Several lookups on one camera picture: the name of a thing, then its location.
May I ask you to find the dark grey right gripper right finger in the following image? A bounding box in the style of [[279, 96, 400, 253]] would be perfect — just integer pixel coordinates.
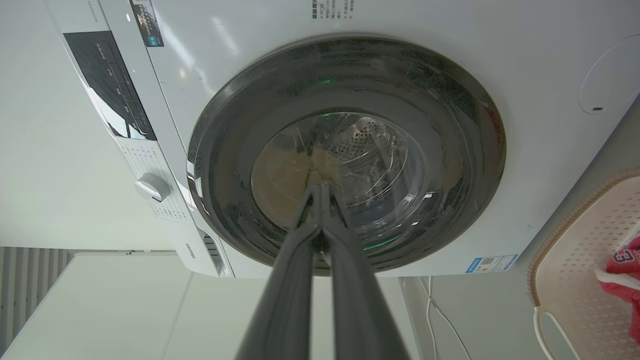
[[320, 183, 411, 360]]

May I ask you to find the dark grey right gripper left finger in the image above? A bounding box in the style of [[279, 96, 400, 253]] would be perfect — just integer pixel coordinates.
[[235, 184, 323, 360]]

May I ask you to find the beige perforated laundry basket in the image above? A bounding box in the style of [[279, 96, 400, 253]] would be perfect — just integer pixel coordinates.
[[528, 169, 640, 360]]

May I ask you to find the silver washing machine dial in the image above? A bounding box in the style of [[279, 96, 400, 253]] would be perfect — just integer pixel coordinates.
[[134, 173, 171, 203]]

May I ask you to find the dark round washing machine door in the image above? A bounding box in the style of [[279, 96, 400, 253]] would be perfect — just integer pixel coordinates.
[[186, 35, 507, 277]]

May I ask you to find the white front-load washing machine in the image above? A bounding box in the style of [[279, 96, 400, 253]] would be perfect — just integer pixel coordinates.
[[42, 0, 640, 279]]

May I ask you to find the grey ribbed radiator panel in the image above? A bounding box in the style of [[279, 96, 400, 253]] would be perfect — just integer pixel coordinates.
[[0, 246, 76, 351]]

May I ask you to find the red jersey with number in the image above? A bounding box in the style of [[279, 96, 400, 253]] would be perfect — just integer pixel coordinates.
[[594, 236, 640, 346]]

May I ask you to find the white power cable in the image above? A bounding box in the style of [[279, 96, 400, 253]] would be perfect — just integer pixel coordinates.
[[418, 276, 473, 360]]

